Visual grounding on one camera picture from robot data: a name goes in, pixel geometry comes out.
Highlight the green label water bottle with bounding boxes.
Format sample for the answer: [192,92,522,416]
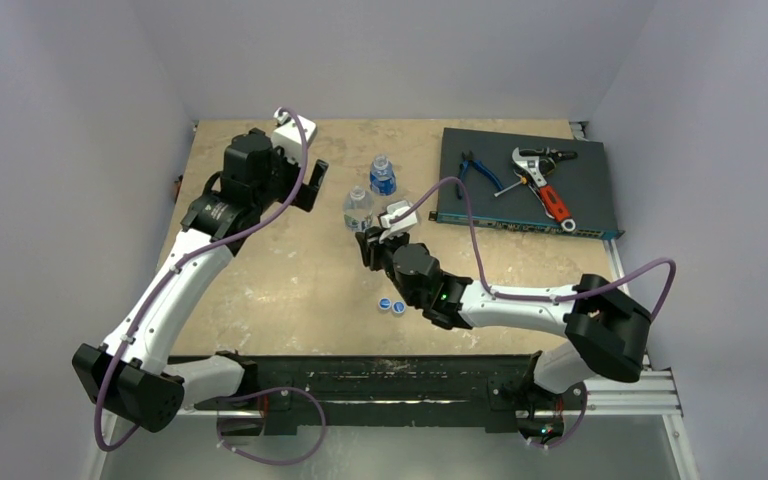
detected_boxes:
[342,186,375,232]

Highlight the blue white bottle cap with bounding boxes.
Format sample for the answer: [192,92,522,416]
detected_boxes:
[391,301,406,315]

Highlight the blue label Pocari bottle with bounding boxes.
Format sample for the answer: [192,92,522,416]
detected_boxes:
[369,154,397,196]

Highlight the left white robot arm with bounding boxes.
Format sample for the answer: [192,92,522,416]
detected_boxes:
[72,121,328,432]

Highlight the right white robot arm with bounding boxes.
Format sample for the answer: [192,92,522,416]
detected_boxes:
[355,227,652,407]

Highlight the red adjustable wrench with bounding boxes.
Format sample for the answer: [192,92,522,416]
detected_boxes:
[494,147,577,233]

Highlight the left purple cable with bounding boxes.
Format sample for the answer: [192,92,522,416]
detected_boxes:
[93,105,310,453]

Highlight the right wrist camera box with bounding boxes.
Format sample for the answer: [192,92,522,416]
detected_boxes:
[378,200,419,243]

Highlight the blue handled pliers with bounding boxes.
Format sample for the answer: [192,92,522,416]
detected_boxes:
[455,150,506,200]

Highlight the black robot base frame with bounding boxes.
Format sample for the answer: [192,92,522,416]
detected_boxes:
[182,354,587,438]

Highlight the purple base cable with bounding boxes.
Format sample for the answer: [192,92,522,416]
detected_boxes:
[215,386,327,466]

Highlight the dark network switch box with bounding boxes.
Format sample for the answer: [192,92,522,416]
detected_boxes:
[429,128,624,240]

